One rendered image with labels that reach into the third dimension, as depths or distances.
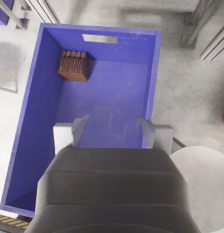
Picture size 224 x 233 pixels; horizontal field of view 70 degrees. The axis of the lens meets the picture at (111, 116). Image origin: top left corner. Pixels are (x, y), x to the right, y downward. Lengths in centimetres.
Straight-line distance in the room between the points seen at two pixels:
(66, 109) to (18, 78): 53
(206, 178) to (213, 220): 14
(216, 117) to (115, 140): 57
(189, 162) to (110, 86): 43
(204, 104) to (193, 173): 43
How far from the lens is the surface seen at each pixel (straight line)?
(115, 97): 70
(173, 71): 100
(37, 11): 96
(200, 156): 70
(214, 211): 75
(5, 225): 79
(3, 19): 138
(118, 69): 74
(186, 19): 116
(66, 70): 69
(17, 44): 129
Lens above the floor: 89
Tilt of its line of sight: 80 degrees down
